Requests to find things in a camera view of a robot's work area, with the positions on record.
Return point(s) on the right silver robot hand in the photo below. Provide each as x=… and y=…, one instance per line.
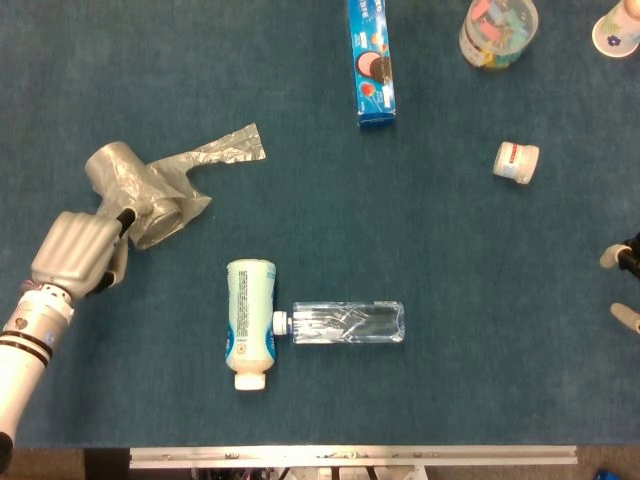
x=622, y=257

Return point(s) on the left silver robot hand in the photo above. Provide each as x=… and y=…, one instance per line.
x=75, y=255

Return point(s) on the small white medicine bottle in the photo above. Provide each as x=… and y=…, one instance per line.
x=515, y=161

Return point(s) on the white milk drink bottle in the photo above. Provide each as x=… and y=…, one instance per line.
x=250, y=320

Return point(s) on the blue object on floor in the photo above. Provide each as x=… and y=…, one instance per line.
x=607, y=475

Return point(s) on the white paper cup with flowers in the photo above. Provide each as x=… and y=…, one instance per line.
x=616, y=35

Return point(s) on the clear jar of binder clips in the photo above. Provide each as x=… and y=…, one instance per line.
x=495, y=35

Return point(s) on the clear plastic water bottle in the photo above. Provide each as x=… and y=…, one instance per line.
x=345, y=322

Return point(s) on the blue cookie box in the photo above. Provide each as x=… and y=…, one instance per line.
x=374, y=65

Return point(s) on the aluminium frame rail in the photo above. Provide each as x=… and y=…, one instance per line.
x=350, y=456

